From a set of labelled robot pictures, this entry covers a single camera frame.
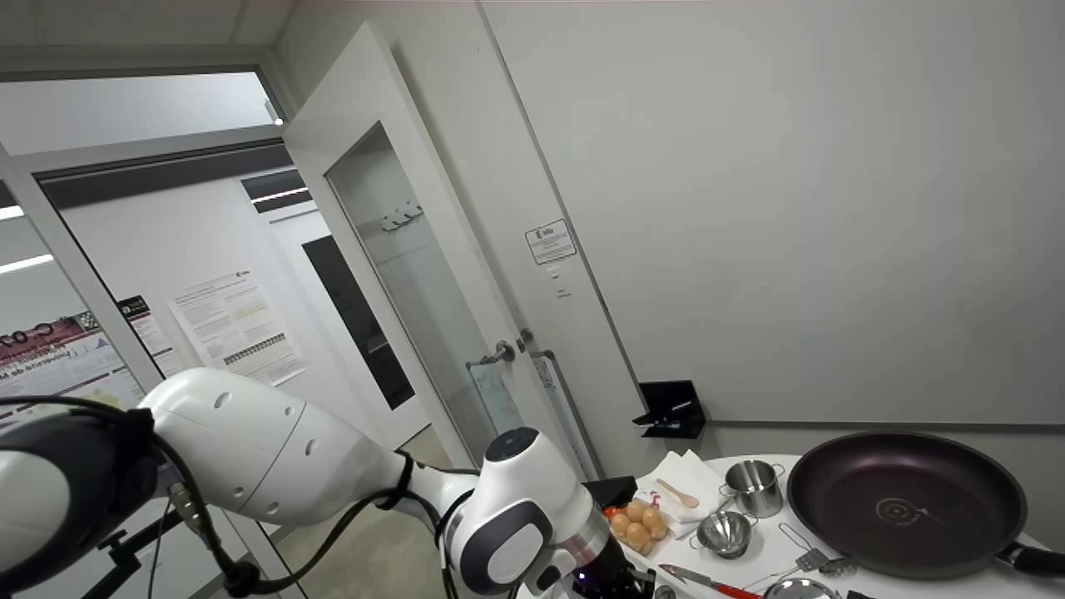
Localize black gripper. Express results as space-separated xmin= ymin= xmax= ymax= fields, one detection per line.
xmin=565 ymin=542 xmax=644 ymax=599

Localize small white notice sign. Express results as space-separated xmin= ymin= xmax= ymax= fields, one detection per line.
xmin=522 ymin=215 xmax=581 ymax=268

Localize small steel cup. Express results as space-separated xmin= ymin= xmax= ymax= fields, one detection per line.
xmin=724 ymin=458 xmax=788 ymax=521

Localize white text poster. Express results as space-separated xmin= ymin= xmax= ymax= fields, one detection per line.
xmin=168 ymin=265 xmax=312 ymax=387

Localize small steel bowl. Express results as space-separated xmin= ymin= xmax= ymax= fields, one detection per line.
xmin=697 ymin=504 xmax=759 ymax=560

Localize white door with window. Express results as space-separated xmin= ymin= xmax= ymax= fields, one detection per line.
xmin=281 ymin=15 xmax=652 ymax=525

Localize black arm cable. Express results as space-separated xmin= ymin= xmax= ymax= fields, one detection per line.
xmin=0 ymin=395 xmax=478 ymax=599

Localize white door dark window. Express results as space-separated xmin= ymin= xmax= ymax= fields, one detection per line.
xmin=293 ymin=226 xmax=435 ymax=442

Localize black wall bracket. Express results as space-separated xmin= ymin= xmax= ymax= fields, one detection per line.
xmin=633 ymin=375 xmax=713 ymax=441

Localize red handled table knife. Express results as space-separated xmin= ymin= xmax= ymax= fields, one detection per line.
xmin=661 ymin=557 xmax=769 ymax=599

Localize white paper napkins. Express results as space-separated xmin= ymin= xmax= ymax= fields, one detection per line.
xmin=637 ymin=446 xmax=735 ymax=525

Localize metal door handle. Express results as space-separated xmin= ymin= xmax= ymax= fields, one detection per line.
xmin=461 ymin=323 xmax=542 ymax=373

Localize wooden utensil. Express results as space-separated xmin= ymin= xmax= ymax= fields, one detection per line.
xmin=652 ymin=478 xmax=704 ymax=510

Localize red and green poster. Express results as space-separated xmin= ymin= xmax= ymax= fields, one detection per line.
xmin=0 ymin=311 xmax=136 ymax=428

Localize black frying pan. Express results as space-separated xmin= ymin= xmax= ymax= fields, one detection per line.
xmin=786 ymin=429 xmax=1065 ymax=583

